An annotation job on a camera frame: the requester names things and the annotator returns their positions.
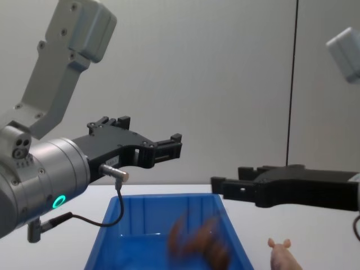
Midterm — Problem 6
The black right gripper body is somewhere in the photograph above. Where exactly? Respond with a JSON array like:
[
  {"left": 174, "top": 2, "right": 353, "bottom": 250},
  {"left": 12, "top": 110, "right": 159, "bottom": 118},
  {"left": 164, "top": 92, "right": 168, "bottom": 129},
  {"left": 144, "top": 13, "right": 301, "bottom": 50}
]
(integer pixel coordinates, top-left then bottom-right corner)
[{"left": 254, "top": 164, "right": 360, "bottom": 212}]

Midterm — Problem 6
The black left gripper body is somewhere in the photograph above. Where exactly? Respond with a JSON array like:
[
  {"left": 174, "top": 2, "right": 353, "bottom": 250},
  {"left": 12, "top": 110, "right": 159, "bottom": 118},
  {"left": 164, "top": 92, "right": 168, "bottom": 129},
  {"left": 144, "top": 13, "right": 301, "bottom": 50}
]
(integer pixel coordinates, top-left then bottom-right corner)
[{"left": 71, "top": 129, "right": 156, "bottom": 186}]

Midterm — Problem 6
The brown toy animal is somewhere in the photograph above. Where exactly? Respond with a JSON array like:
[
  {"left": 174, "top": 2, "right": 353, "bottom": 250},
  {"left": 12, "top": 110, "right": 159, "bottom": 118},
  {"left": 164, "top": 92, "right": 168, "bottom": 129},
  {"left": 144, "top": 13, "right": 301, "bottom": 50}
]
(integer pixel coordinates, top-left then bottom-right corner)
[{"left": 167, "top": 212, "right": 233, "bottom": 268}]

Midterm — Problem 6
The blue plastic bin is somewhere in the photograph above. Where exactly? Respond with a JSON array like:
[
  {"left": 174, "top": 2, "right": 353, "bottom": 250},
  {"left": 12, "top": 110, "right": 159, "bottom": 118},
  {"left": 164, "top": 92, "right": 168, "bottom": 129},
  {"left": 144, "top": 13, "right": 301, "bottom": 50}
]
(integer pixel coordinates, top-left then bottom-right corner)
[{"left": 83, "top": 193, "right": 257, "bottom": 270}]

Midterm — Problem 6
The pink toy pig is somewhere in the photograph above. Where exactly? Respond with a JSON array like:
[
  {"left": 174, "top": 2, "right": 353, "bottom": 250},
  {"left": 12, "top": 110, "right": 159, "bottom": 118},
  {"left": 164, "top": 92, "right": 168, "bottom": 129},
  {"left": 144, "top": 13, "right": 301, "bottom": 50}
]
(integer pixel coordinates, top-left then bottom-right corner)
[{"left": 267, "top": 237, "right": 304, "bottom": 270}]

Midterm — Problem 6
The thin dark left gripper cable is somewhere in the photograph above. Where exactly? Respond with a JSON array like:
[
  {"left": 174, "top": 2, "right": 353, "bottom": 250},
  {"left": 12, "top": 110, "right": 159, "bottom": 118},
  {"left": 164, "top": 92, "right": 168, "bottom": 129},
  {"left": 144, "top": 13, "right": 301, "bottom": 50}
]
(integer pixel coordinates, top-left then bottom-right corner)
[{"left": 27, "top": 165, "right": 131, "bottom": 244}]

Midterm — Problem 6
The thin dark gripper cable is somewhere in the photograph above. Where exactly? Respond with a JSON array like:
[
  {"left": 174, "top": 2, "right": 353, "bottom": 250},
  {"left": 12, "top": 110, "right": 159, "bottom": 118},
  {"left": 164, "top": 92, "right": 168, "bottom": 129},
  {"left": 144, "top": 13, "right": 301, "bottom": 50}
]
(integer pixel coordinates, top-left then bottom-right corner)
[
  {"left": 27, "top": 165, "right": 131, "bottom": 244},
  {"left": 352, "top": 213, "right": 360, "bottom": 242}
]

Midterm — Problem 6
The thin dark right gripper cable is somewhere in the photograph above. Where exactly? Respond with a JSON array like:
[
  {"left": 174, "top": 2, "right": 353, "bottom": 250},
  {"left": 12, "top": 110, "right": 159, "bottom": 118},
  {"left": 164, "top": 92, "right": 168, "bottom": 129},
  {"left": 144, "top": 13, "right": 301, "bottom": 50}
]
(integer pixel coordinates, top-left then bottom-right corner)
[{"left": 352, "top": 213, "right": 360, "bottom": 242}]

